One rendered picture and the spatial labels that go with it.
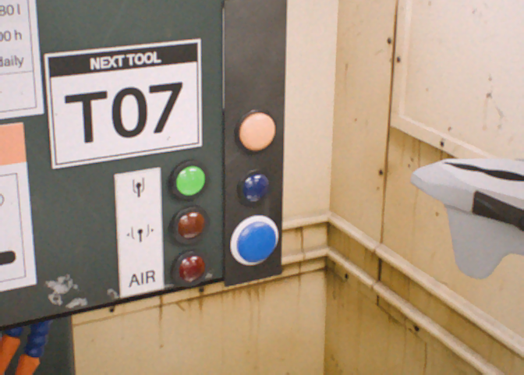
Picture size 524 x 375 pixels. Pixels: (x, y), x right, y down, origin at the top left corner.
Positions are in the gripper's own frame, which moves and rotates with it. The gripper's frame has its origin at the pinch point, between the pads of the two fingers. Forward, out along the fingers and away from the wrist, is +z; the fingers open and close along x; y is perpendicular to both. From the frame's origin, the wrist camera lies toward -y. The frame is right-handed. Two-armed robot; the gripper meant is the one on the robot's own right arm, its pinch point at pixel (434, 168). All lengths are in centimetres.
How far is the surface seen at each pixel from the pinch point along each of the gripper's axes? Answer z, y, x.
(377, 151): 53, 40, 105
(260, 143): 12.3, 0.8, 0.0
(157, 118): 16.4, -1.5, -5.7
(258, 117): 12.4, -0.9, 0.0
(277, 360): 73, 92, 104
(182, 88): 15.5, -3.3, -4.2
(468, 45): 32, 14, 93
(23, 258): 20.9, 6.3, -13.4
